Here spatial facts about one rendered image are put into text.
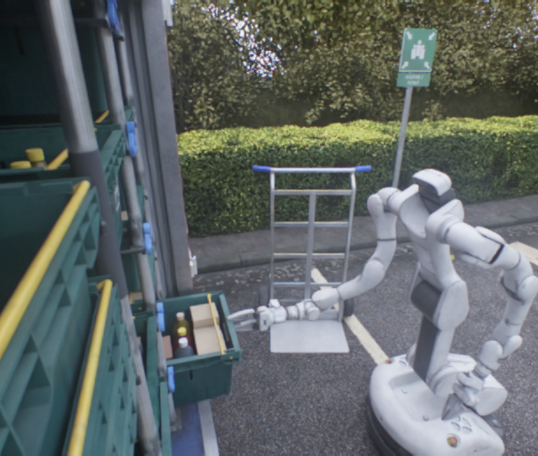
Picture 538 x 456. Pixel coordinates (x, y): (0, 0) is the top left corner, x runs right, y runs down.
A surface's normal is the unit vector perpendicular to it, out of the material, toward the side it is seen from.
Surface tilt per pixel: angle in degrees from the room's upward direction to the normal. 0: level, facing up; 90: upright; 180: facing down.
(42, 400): 34
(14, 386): 0
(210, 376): 93
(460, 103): 63
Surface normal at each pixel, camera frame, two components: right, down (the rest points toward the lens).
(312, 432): 0.00, -0.91
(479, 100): 0.12, -0.13
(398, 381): 0.29, 0.15
